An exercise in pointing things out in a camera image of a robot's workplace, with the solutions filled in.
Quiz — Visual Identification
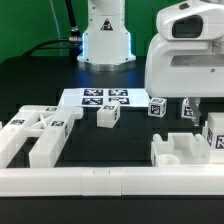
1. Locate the white marker base plate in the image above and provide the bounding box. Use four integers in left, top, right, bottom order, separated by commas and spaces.
58, 88, 149, 107

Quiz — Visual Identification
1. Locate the white chair seat part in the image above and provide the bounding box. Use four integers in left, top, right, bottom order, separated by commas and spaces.
151, 133, 209, 167

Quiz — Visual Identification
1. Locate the white front obstacle wall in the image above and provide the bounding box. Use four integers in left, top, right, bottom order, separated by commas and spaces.
0, 166, 224, 197

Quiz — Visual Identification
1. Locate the black cable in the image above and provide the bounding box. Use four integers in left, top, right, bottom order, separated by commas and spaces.
21, 0, 83, 58

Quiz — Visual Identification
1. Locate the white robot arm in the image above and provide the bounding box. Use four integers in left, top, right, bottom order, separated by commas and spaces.
78, 0, 224, 117

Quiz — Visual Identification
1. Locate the small white tagged cube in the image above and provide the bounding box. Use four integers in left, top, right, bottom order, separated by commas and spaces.
181, 98, 193, 118
148, 97, 167, 117

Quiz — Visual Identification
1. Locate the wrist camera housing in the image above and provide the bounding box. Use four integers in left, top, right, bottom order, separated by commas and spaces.
156, 0, 224, 41

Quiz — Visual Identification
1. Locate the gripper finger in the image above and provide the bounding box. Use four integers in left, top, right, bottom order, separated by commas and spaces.
188, 97, 201, 126

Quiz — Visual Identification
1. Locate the white chair back frame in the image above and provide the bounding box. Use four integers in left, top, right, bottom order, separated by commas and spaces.
0, 105, 83, 168

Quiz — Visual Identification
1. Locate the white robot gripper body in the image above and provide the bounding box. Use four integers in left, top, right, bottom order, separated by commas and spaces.
144, 34, 224, 98

